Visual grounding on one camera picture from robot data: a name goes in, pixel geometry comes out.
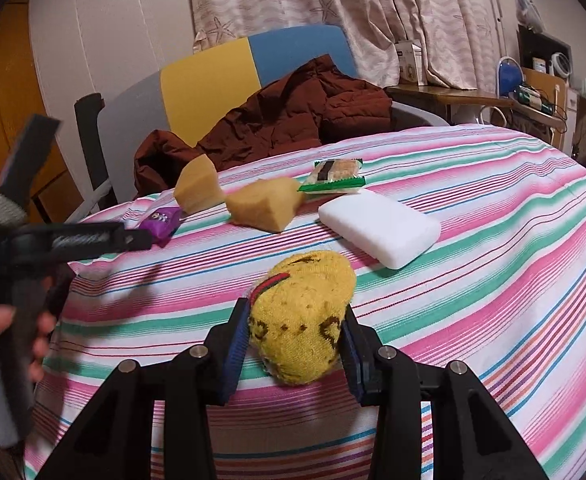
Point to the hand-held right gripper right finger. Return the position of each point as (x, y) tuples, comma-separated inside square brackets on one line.
[(353, 365)]

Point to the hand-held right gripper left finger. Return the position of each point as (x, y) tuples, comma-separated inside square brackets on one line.
[(235, 355)]

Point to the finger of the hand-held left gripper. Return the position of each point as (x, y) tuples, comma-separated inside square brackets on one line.
[(135, 239)]

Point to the yellow patterned sock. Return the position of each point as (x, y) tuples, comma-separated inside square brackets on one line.
[(298, 320)]

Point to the small purple snack packet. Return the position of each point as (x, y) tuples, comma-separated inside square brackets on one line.
[(160, 220)]

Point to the yellow sponge piece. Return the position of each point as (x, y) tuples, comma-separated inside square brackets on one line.
[(198, 187), (263, 205)]

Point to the white sponge block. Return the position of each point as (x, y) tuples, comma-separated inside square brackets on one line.
[(378, 230)]

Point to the yellow wooden wardrobe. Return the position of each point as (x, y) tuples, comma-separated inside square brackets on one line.
[(3, 85)]

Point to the grey yellow blue chair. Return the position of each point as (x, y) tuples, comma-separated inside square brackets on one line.
[(208, 75)]

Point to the green-edged biscuit packet, dark stripe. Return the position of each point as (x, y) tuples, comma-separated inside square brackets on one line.
[(333, 175)]

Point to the brown quilted jacket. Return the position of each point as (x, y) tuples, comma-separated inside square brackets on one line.
[(283, 115)]

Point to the wooden desk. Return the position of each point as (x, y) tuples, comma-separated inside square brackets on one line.
[(438, 94)]

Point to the white carton on desk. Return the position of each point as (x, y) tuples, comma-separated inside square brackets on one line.
[(410, 62)]

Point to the patterned beige curtain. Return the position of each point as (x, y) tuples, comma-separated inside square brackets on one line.
[(348, 5)]

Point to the blue fan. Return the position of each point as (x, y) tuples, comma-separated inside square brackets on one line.
[(509, 77)]

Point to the cardboard box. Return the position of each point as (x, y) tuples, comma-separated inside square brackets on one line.
[(543, 90)]

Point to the white round device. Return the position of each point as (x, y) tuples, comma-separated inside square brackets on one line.
[(559, 64)]

